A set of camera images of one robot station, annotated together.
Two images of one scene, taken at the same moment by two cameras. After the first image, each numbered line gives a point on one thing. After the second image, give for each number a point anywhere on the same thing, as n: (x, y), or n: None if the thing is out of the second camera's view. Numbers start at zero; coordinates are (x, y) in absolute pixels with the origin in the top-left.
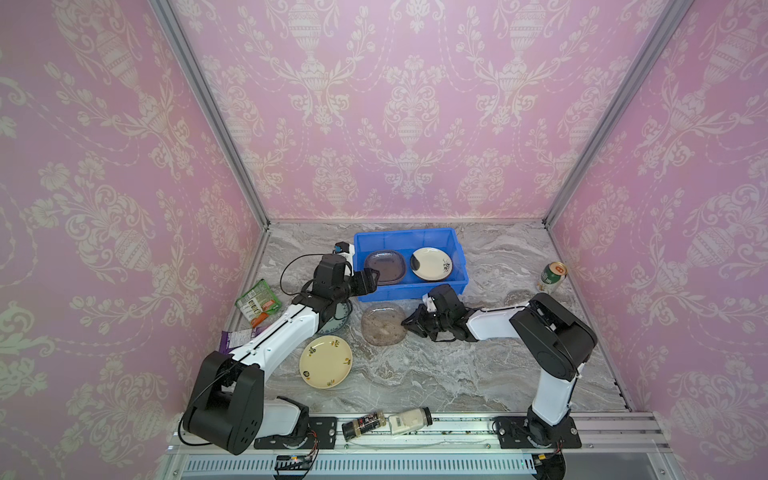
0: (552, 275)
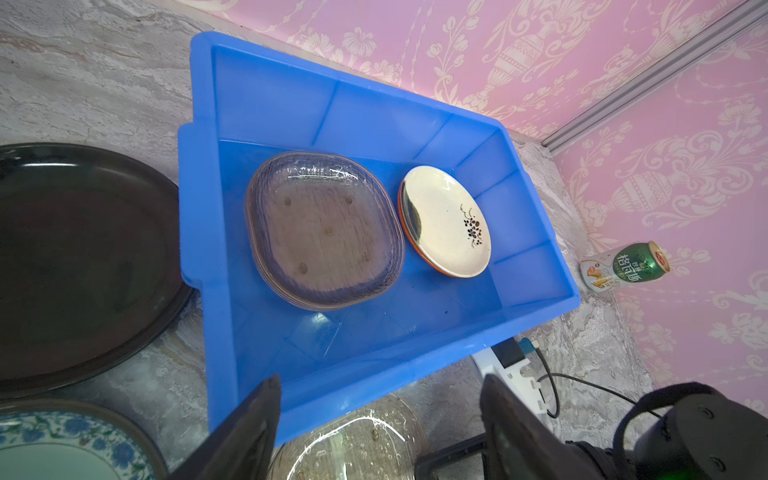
0: (632, 263)
